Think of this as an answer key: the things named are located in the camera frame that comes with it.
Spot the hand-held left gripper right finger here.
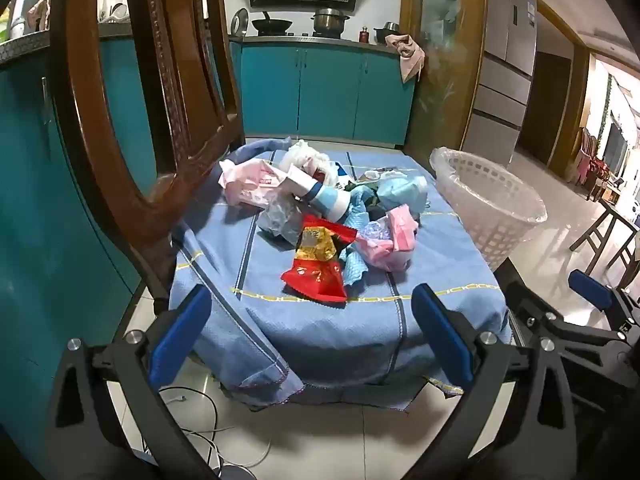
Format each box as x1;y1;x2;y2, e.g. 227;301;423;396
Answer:
400;283;579;480

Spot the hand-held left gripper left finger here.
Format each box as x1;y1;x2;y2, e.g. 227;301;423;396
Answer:
45;284;221;480

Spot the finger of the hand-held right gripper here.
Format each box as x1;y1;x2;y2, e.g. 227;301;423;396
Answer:
494;257;547;347
567;269;640;335

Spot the perforated plastic wastebasket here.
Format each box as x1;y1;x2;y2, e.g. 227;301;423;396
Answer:
429;146;548;272

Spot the clear plastic bin liner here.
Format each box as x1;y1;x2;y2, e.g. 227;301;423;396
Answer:
429;146;548;226

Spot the light blue cleaning cloth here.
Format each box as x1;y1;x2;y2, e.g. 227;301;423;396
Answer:
340;195;375;288

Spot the dark green wrapper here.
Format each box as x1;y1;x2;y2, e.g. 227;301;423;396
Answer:
350;182;387;211

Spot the striped paper cup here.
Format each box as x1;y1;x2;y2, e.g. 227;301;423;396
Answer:
305;182;353;222

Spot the dark wooden stool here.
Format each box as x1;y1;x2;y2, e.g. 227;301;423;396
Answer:
570;197;640;291

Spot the pink plastic bag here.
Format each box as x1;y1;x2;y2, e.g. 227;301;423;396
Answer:
357;205;421;272

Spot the blue striped tablecloth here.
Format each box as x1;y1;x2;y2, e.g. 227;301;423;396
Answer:
167;137;513;411

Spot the red dining chair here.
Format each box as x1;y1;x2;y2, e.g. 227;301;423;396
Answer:
575;127;608;201

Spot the red snack packet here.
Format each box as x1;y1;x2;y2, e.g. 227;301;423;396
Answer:
280;214;358;303

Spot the light blue crumpled bag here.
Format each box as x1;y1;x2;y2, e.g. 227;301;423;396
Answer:
375;175;431;216

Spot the grey crumpled plastic wrapper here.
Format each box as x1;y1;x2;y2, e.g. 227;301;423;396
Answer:
257;195;308;246

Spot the pink tissue packet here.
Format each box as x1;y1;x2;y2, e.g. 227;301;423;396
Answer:
219;158;296;209

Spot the clear printed wrapper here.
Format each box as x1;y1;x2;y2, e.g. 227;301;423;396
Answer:
357;167;408;184

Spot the white toothpaste box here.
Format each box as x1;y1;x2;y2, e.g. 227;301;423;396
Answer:
281;166;326;198

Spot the teal kitchen cabinet run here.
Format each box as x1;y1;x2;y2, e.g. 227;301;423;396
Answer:
229;40;416;148
0;35;161;461

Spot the grey refrigerator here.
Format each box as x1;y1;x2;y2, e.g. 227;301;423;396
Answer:
460;0;538;166

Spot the white plastic bag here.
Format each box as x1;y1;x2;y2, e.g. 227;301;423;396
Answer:
280;140;338;181

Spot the carved wooden chair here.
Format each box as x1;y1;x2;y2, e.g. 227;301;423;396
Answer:
50;0;246;313

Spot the wooden framed glass door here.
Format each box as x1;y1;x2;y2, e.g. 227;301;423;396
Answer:
400;0;488;171

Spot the pink hanging towel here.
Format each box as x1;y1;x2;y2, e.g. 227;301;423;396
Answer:
385;33;426;83

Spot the small black pot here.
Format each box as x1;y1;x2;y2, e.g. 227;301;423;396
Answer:
375;21;401;45

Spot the black wok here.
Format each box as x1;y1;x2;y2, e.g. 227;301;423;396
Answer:
251;10;293;36

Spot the steel cooking pot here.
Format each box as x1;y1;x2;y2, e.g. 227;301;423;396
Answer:
311;8;351;37

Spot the white floor cable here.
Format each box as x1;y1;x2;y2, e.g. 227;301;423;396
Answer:
160;385;272;480

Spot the wooden doorway frame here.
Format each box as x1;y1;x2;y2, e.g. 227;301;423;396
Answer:
515;0;593;178

